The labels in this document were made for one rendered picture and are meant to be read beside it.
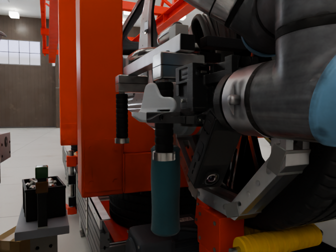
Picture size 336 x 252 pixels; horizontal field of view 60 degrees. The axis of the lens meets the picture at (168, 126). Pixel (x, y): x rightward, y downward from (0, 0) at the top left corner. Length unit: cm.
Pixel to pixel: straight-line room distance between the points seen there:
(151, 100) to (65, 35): 274
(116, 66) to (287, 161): 77
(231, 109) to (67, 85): 282
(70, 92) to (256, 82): 285
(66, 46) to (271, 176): 272
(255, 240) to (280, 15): 60
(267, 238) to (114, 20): 90
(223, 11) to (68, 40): 282
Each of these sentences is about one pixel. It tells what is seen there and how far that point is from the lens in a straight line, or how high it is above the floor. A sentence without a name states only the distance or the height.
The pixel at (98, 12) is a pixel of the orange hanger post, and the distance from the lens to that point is 119.
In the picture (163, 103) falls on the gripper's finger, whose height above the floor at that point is 85.
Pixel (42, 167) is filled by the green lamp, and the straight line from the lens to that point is 106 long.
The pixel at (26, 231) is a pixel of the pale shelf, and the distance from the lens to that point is 112.
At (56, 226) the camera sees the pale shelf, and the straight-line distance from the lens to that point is 112.
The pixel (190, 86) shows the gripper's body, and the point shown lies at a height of 87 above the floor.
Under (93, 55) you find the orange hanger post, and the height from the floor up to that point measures 105.
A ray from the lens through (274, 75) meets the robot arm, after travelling 25.
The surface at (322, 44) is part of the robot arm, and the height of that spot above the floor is 88.
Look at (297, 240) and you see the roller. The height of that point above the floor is 52.
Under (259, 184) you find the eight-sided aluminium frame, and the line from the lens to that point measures 67.
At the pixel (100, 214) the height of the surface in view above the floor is 39.
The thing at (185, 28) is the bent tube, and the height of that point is 100.
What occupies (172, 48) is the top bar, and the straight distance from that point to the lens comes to 57.
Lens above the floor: 84
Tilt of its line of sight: 2 degrees down
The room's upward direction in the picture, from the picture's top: straight up
